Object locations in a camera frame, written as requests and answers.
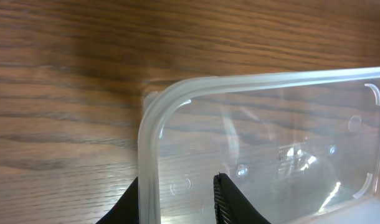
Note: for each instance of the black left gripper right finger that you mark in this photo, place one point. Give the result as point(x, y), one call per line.
point(230, 204)

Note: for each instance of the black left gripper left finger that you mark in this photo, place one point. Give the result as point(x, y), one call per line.
point(125, 211)

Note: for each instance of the clear plastic container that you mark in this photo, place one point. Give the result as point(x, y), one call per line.
point(302, 147)

